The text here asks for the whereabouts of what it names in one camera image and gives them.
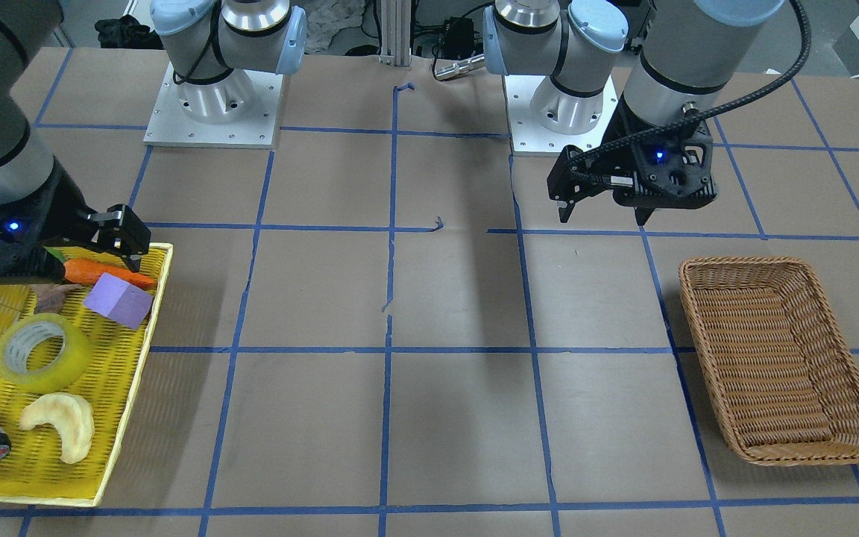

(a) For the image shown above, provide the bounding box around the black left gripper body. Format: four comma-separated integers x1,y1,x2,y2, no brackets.
608,122,718,211

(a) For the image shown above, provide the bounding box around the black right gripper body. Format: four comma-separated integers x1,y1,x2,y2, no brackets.
0,162,98,285

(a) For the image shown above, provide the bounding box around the clear yellow tape roll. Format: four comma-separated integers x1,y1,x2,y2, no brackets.
0,313,93,394

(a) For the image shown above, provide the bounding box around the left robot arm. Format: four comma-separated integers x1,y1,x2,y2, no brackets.
482,1,782,225

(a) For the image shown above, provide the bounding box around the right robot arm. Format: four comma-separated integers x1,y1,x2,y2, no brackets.
0,1,307,285

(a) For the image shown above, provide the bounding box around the orange toy carrot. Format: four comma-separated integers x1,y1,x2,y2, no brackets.
45,248,157,290

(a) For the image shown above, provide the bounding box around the brown toy animal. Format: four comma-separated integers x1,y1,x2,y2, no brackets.
28,284,83,314

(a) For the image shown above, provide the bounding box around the purple foam cube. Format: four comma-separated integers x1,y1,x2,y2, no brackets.
83,273,154,330

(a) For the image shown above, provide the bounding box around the yellow woven tray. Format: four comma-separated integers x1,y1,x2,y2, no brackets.
0,242,173,507

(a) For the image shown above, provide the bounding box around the pale banana slice toy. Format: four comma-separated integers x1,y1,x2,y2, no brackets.
18,393,95,465

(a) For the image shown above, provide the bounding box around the black cloth bundle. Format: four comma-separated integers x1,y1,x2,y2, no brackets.
93,15,164,50

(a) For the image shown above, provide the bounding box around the brown wicker basket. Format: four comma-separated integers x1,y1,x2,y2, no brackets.
678,257,859,466

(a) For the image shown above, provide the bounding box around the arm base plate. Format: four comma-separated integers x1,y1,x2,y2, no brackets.
143,66,287,150
503,75,617,157

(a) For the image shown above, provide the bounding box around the aluminium frame post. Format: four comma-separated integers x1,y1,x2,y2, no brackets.
374,0,413,70

